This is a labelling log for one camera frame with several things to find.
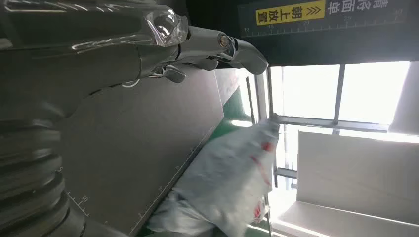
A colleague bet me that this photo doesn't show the green conveyor belt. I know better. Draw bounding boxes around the green conveyor belt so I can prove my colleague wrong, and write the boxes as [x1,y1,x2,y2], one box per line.
[135,86,273,237]

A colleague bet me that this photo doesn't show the window frame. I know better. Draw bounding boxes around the window frame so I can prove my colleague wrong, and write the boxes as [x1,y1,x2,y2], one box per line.
[245,61,412,135]

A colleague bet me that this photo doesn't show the black inbound scanner machine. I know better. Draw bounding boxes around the black inbound scanner machine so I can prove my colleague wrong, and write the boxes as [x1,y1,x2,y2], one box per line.
[59,0,419,237]

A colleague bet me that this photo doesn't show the yellow arrow label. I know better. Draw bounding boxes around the yellow arrow label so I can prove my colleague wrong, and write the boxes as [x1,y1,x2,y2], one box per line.
[255,0,327,27]

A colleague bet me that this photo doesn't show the grey package with red print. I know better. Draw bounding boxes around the grey package with red print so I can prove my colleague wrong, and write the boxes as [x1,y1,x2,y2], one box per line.
[147,114,281,237]

